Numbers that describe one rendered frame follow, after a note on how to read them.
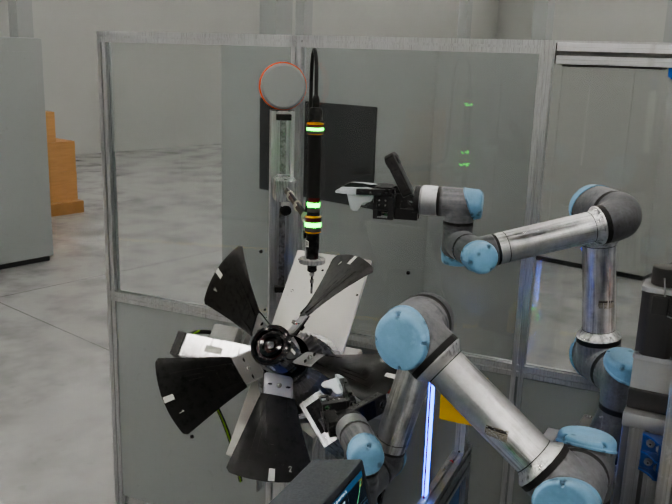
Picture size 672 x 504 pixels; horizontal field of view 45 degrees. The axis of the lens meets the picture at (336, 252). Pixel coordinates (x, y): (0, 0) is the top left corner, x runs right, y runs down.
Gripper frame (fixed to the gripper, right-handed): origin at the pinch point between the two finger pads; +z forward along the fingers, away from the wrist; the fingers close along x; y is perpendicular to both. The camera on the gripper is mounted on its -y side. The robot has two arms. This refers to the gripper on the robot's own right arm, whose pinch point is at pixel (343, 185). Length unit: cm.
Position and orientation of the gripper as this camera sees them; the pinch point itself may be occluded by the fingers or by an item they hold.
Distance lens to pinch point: 205.9
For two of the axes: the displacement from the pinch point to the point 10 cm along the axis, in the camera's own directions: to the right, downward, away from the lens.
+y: -0.3, 9.7, 2.4
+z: -9.7, -0.9, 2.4
